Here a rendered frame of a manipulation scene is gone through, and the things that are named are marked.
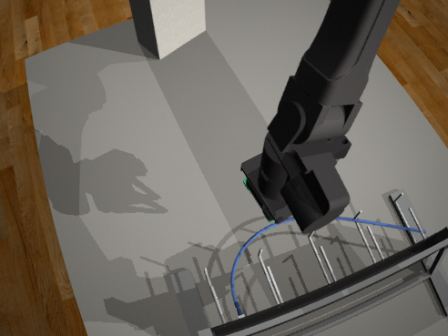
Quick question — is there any blue cable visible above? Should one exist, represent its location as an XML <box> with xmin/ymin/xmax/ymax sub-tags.
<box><xmin>230</xmin><ymin>217</ymin><xmax>420</xmax><ymax>309</ymax></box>

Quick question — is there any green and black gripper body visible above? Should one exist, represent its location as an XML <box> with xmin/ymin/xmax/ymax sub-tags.
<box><xmin>240</xmin><ymin>153</ymin><xmax>292</xmax><ymax>224</ymax></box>

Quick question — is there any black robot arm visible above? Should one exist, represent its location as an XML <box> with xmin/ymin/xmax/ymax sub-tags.
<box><xmin>261</xmin><ymin>0</ymin><xmax>401</xmax><ymax>234</ymax></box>

